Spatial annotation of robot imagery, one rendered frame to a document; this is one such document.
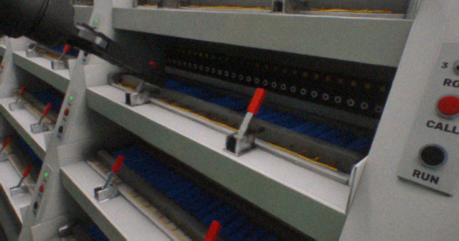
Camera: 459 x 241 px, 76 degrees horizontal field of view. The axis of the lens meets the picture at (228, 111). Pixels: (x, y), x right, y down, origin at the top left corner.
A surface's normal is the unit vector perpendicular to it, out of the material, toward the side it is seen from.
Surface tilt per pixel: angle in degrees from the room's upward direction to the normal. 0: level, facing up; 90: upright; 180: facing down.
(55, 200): 90
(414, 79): 90
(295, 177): 22
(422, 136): 90
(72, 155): 90
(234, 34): 113
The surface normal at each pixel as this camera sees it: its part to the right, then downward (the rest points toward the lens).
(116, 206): 0.06, -0.95
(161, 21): -0.69, 0.18
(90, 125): 0.72, 0.25
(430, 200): -0.62, -0.20
